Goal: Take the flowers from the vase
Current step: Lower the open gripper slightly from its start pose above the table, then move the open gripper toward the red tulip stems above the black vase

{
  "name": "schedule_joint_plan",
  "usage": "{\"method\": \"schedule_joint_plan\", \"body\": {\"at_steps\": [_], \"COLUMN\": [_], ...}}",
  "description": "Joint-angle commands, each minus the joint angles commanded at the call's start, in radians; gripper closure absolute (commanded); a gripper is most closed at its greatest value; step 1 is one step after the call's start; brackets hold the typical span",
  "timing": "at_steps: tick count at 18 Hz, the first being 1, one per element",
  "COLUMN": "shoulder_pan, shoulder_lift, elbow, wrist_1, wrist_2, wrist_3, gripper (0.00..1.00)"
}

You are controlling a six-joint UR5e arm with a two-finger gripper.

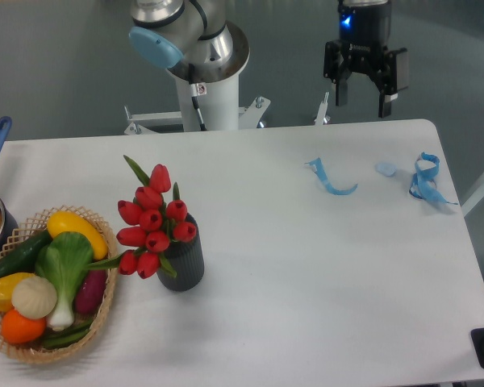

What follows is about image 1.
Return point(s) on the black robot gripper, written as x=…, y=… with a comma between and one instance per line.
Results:
x=362, y=47

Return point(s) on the red tulip bouquet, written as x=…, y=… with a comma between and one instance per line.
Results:
x=156, y=221

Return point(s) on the dark grey ribbed vase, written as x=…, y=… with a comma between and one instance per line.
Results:
x=187, y=261

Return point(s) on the blue tape strip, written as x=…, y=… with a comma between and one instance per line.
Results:
x=318, y=169

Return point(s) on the crumpled blue tape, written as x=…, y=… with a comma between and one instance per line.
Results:
x=423, y=182

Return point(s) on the purple eggplant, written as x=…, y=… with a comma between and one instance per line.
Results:
x=90, y=295

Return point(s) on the green bok choy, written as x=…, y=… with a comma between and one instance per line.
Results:
x=64, y=263

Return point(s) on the dark green cucumber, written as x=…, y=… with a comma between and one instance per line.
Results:
x=22, y=258

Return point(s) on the cream garlic bulb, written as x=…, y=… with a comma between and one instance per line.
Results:
x=34, y=297

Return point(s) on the green bean pods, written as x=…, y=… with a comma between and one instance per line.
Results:
x=66, y=337

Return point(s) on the yellow bell pepper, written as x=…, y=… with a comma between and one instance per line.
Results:
x=7, y=286

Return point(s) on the orange fruit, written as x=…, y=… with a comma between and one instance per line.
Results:
x=17, y=329

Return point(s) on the woven wicker basket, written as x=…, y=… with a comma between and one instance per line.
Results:
x=33, y=352

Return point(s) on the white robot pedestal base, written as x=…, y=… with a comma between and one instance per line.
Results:
x=203, y=107

